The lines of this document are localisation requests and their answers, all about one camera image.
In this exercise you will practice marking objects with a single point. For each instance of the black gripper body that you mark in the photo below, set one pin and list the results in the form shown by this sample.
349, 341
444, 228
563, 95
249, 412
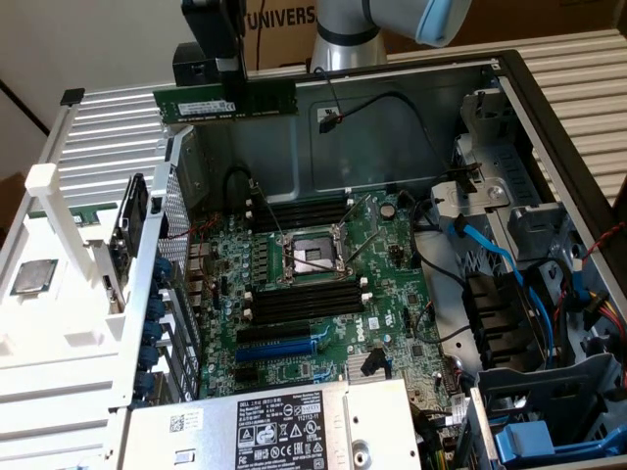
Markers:
210, 29

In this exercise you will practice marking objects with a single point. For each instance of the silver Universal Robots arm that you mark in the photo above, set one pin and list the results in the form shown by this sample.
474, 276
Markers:
343, 49

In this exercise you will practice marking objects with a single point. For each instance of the black RAM slot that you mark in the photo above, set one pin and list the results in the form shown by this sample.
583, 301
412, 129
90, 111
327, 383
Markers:
303, 206
308, 303
308, 296
308, 289
303, 200
308, 311
303, 213
303, 220

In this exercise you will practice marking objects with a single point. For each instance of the spare green RAM stick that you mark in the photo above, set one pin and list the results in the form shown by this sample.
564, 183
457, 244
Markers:
88, 215

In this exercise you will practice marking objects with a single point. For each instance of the printed cardboard box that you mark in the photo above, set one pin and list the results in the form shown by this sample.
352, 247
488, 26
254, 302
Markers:
279, 34

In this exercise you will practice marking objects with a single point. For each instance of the metal locking lever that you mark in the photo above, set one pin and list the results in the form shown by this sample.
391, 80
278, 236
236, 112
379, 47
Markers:
356, 210
268, 210

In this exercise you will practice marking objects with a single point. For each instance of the open grey PC case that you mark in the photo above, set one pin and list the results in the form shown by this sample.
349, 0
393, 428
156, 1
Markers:
367, 147

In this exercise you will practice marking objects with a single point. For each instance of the small black end cap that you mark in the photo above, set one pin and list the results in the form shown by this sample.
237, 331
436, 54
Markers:
72, 96

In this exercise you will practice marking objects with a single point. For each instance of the black hard disk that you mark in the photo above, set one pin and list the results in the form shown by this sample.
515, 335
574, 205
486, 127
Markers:
132, 210

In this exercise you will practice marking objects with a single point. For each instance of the CPU socket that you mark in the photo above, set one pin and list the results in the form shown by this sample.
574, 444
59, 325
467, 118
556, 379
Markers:
313, 254

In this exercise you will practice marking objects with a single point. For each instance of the round coin battery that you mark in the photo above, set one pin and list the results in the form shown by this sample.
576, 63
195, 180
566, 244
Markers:
388, 210

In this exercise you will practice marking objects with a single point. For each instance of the long black expansion slot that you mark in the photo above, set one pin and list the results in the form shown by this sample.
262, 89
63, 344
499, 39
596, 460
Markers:
274, 334

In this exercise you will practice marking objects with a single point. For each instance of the blue expansion slot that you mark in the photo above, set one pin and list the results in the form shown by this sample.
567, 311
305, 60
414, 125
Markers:
274, 349

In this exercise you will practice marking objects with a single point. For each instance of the green Dell motherboard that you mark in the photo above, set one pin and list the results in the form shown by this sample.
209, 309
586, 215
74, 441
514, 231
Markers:
392, 303

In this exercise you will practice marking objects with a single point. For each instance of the grey metal disk bay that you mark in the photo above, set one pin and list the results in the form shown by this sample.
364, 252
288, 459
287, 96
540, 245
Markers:
495, 161

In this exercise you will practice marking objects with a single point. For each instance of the silver CPU chip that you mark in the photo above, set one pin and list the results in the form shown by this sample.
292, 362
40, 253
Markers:
33, 276

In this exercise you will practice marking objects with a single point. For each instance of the white parts rack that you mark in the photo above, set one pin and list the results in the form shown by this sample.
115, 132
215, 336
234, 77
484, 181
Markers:
59, 313

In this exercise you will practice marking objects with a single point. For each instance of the short black expansion slot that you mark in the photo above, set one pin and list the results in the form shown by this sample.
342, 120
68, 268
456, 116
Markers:
246, 374

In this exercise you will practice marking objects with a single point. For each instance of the silver chipset heat sink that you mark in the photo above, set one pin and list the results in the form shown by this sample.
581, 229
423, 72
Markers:
355, 364

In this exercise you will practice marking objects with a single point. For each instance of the plain brown cardboard box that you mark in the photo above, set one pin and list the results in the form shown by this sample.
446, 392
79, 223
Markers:
539, 19

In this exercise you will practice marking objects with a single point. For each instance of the grey power supply unit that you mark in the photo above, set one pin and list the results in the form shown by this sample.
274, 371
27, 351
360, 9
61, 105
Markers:
294, 426

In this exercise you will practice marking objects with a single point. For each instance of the black fan shroud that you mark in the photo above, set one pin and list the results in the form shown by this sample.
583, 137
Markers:
499, 318

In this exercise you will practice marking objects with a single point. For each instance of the blue plastic disk caddy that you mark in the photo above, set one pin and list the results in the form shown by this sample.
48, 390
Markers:
524, 440

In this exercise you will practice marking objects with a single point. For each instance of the graphics card with bracket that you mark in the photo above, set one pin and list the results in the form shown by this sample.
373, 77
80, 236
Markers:
115, 279

